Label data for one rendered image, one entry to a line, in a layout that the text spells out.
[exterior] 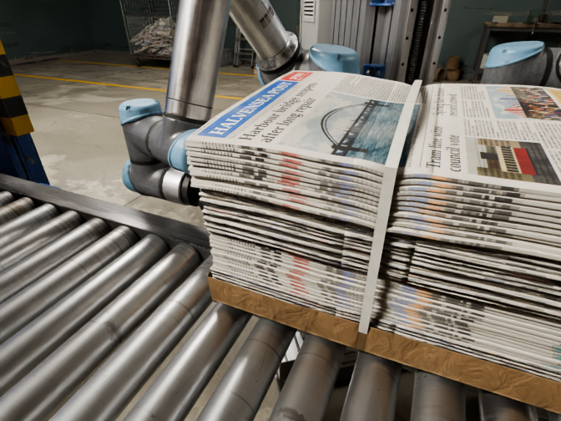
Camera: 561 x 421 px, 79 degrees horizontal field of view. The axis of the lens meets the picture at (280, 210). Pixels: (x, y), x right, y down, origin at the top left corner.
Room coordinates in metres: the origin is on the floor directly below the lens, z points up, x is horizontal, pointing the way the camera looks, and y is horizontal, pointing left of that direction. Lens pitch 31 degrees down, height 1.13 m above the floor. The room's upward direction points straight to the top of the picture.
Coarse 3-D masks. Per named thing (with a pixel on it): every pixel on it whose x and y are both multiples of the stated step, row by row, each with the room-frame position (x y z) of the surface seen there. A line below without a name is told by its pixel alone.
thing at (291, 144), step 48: (288, 96) 0.42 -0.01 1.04; (336, 96) 0.42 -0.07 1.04; (384, 96) 0.43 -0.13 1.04; (192, 144) 0.30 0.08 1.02; (240, 144) 0.28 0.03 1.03; (288, 144) 0.28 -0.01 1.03; (336, 144) 0.28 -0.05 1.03; (240, 192) 0.28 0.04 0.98; (288, 192) 0.27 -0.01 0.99; (336, 192) 0.25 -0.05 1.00; (240, 240) 0.29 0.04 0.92; (288, 240) 0.27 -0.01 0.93; (336, 240) 0.25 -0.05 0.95; (288, 288) 0.28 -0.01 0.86; (336, 288) 0.26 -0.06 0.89
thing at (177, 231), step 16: (0, 176) 0.70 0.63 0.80; (16, 192) 0.62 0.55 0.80; (32, 192) 0.62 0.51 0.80; (48, 192) 0.62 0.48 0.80; (64, 192) 0.62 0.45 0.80; (64, 208) 0.56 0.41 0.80; (80, 208) 0.56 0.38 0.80; (96, 208) 0.56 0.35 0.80; (112, 208) 0.56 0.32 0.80; (128, 208) 0.56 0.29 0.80; (112, 224) 0.52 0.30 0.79; (128, 224) 0.50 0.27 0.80; (144, 224) 0.50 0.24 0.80; (160, 224) 0.50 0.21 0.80; (176, 224) 0.50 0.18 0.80; (176, 240) 0.46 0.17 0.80; (192, 240) 0.46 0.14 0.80; (208, 240) 0.46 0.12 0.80; (208, 256) 0.43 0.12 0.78; (544, 416) 0.24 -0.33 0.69
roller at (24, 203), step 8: (16, 200) 0.59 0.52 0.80; (24, 200) 0.59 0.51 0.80; (32, 200) 0.60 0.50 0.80; (0, 208) 0.56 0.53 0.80; (8, 208) 0.56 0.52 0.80; (16, 208) 0.57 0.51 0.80; (24, 208) 0.58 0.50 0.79; (32, 208) 0.58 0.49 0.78; (0, 216) 0.54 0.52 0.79; (8, 216) 0.55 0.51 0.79; (16, 216) 0.55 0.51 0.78; (0, 224) 0.53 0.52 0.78
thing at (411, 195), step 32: (384, 128) 0.32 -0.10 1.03; (416, 128) 0.32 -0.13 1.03; (384, 160) 0.25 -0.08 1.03; (416, 160) 0.25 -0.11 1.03; (352, 192) 0.24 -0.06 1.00; (416, 192) 0.23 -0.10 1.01; (352, 224) 0.25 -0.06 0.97; (416, 224) 0.23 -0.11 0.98; (352, 256) 0.25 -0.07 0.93; (384, 256) 0.24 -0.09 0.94; (352, 288) 0.25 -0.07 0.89; (384, 288) 0.24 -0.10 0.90; (352, 320) 0.25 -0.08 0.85; (384, 320) 0.24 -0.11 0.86
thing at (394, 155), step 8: (416, 80) 0.49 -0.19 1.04; (416, 88) 0.41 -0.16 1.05; (408, 96) 0.37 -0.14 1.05; (416, 96) 0.37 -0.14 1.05; (408, 104) 0.34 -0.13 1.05; (408, 112) 0.32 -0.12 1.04; (400, 120) 0.31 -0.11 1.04; (408, 120) 0.30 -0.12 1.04; (400, 128) 0.29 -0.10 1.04; (400, 136) 0.28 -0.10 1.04; (392, 144) 0.26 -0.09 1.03; (400, 144) 0.26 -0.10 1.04; (392, 152) 0.25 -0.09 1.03; (400, 152) 0.25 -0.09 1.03; (392, 160) 0.24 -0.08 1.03
